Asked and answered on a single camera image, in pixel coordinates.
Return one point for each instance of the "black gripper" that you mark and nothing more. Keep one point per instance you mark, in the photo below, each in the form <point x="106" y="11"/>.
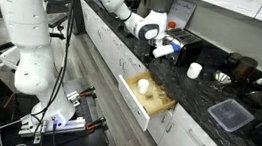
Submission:
<point x="152" y="47"/>

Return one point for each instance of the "white ceramic mug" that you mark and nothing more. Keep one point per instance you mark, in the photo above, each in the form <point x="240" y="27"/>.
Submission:
<point x="142" y="86"/>
<point x="194" y="71"/>

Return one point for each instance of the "white drawer with wooden interior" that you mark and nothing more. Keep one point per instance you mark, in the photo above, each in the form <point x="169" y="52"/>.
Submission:
<point x="140" y="107"/>

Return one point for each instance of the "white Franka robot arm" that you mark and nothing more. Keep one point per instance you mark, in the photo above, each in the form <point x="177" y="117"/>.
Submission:
<point x="26" y="20"/>

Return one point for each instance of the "creamer jar with orange lid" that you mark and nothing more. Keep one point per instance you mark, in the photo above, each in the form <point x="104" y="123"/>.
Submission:
<point x="172" y="25"/>

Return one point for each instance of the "stainless steel black toaster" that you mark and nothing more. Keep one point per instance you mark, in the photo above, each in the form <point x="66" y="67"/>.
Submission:
<point x="188" y="46"/>

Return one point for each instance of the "white base cabinet unit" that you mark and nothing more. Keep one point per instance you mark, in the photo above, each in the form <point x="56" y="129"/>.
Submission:
<point x="107" y="43"/>

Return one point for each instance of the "handwritten whiteboard sign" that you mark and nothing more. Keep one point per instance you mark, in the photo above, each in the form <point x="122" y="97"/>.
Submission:
<point x="180" y="13"/>

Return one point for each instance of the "black steel coffee brewer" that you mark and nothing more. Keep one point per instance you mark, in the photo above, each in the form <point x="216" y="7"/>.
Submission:
<point x="140" y="0"/>

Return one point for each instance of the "shiny metal funnel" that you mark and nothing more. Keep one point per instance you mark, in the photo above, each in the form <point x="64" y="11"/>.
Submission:
<point x="221" y="77"/>

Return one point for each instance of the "white upper cabinet row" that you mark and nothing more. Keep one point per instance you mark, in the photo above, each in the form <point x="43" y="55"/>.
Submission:
<point x="230" y="3"/>

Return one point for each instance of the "dark metal strainer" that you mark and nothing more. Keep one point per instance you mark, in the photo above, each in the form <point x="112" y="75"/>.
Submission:
<point x="254" y="96"/>

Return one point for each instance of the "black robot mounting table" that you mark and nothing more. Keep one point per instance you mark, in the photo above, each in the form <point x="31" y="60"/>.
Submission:
<point x="72" y="139"/>

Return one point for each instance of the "white plastic device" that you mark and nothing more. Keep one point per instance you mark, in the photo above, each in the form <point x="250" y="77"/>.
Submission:
<point x="9" y="56"/>

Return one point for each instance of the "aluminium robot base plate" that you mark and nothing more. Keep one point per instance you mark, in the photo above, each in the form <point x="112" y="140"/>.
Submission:
<point x="64" y="126"/>

